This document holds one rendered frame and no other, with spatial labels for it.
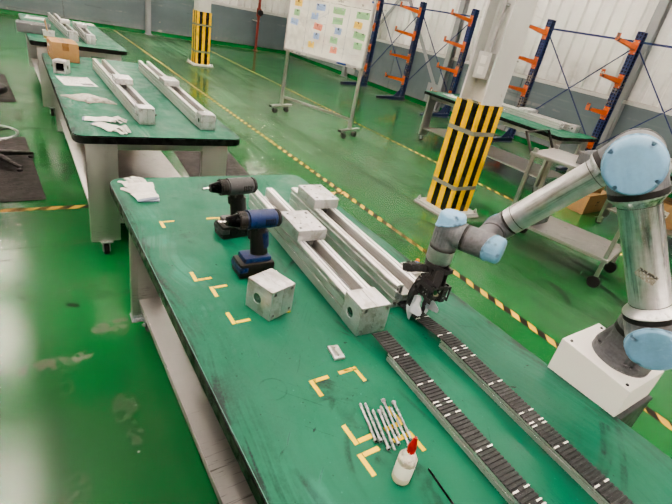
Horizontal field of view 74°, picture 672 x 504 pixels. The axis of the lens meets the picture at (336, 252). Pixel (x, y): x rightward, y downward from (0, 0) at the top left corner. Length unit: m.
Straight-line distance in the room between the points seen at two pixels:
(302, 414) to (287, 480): 0.16
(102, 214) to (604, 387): 2.61
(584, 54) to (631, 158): 8.66
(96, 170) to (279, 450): 2.20
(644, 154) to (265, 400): 0.94
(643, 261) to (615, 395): 0.40
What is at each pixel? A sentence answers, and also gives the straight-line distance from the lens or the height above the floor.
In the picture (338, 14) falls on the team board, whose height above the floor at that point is 1.58.
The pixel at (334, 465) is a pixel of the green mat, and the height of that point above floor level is 0.78.
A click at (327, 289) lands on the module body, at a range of 1.41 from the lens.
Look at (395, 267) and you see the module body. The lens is 1.52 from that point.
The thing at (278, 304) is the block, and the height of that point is 0.83.
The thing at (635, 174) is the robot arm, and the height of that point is 1.39.
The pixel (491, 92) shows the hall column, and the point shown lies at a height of 1.21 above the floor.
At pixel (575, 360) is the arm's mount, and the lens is 1.43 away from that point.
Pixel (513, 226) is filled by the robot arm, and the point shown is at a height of 1.14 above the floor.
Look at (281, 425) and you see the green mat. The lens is 1.03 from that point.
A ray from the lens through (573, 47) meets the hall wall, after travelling 9.87.
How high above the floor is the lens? 1.56
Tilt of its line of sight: 27 degrees down
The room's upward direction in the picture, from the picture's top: 12 degrees clockwise
